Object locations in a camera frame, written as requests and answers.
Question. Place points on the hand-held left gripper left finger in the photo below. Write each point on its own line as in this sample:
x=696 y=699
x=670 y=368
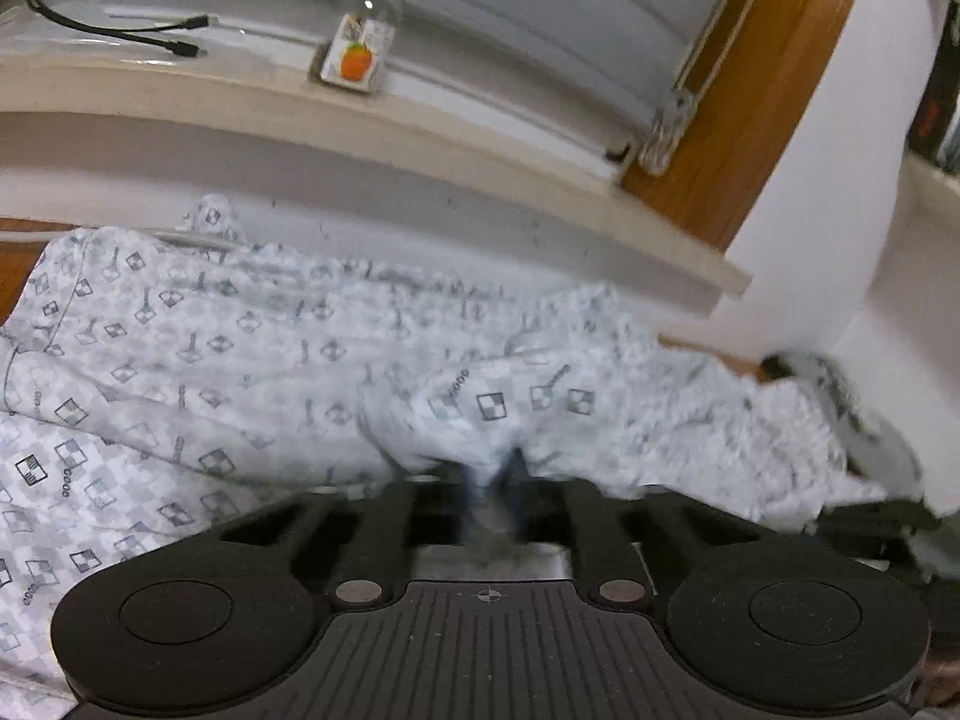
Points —
x=457 y=495

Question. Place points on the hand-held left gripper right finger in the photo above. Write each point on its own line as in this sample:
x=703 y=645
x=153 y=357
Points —
x=517 y=491

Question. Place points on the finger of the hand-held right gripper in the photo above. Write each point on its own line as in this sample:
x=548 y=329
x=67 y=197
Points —
x=870 y=525

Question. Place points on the white patterned pajama shirt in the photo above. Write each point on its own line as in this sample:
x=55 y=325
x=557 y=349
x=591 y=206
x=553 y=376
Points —
x=262 y=360

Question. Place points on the grey printed shirt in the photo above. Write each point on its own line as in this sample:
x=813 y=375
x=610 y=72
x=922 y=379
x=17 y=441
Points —
x=870 y=427

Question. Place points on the black folded garment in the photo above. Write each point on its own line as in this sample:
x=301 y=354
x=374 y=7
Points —
x=772 y=369

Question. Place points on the white shelf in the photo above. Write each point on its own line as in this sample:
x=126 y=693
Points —
x=930 y=172

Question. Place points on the beige window sill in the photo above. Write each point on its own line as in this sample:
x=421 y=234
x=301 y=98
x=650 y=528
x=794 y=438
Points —
x=375 y=135

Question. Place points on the row of books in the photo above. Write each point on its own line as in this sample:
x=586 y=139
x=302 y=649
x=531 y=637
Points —
x=937 y=90

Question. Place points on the glass jar with orange label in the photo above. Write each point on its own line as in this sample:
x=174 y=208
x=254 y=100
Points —
x=360 y=52

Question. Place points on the grey window blind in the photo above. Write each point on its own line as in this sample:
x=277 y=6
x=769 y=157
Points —
x=525 y=7

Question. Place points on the wooden window frame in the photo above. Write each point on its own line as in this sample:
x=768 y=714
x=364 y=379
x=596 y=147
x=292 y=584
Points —
x=765 y=90

